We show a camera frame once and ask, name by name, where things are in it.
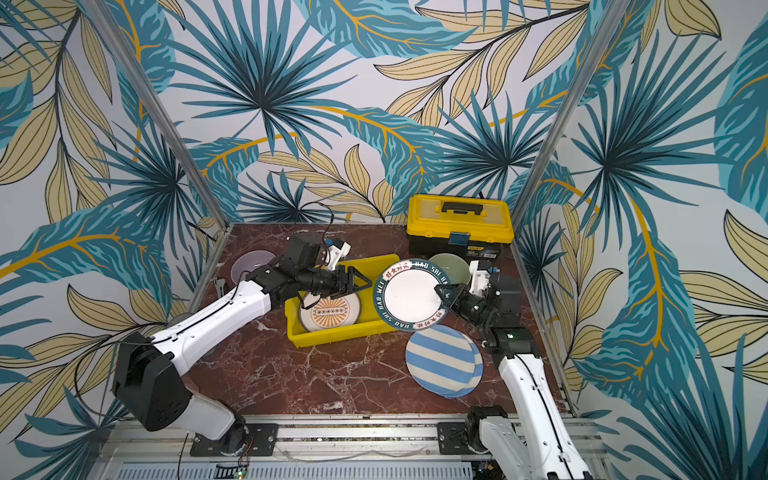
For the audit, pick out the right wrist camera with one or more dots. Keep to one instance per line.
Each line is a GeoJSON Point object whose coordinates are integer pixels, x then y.
{"type": "Point", "coordinates": [480, 273]}

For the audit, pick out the yellow black toolbox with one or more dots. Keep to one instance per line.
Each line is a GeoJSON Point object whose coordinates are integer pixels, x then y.
{"type": "Point", "coordinates": [471, 228]}

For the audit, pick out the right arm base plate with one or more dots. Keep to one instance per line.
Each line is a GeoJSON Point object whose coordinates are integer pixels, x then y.
{"type": "Point", "coordinates": [462, 438]}

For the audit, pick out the lilac bowl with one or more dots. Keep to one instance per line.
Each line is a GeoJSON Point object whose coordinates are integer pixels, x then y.
{"type": "Point", "coordinates": [249, 262]}

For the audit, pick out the white plate dark green rim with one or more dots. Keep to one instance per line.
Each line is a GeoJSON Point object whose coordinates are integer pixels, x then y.
{"type": "Point", "coordinates": [405, 298]}

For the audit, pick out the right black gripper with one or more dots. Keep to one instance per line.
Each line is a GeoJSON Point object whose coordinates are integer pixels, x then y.
{"type": "Point", "coordinates": [454, 298]}

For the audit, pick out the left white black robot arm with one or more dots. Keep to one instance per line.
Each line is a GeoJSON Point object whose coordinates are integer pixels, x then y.
{"type": "Point", "coordinates": [149, 370]}

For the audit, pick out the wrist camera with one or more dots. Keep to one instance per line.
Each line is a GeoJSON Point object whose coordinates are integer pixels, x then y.
{"type": "Point", "coordinates": [480, 273]}
{"type": "Point", "coordinates": [336, 250]}

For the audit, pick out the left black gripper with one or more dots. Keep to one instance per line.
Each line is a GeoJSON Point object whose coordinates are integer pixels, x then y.
{"type": "Point", "coordinates": [347, 280]}

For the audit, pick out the aluminium front rail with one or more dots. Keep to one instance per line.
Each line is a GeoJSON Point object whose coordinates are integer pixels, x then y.
{"type": "Point", "coordinates": [308, 437]}

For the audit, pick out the orange sunburst plate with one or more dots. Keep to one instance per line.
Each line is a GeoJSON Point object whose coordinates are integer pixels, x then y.
{"type": "Point", "coordinates": [317, 314]}

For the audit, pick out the pale green bowl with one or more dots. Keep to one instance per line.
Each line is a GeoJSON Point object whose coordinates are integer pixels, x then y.
{"type": "Point", "coordinates": [455, 267]}

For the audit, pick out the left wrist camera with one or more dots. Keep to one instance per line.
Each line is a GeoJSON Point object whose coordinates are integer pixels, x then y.
{"type": "Point", "coordinates": [336, 250]}

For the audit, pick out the blue cream striped plate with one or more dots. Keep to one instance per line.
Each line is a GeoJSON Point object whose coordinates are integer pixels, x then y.
{"type": "Point", "coordinates": [444, 361]}

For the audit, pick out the grey folding knife tool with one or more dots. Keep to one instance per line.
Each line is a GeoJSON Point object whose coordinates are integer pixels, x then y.
{"type": "Point", "coordinates": [220, 286]}

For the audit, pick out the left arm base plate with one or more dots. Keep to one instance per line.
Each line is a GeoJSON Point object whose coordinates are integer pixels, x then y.
{"type": "Point", "coordinates": [256, 439]}

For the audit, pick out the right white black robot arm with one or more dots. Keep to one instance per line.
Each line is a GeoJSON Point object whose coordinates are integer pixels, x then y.
{"type": "Point", "coordinates": [544, 449]}

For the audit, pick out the yellow plastic bin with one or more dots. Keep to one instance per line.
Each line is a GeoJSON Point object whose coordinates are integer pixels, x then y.
{"type": "Point", "coordinates": [368, 324]}

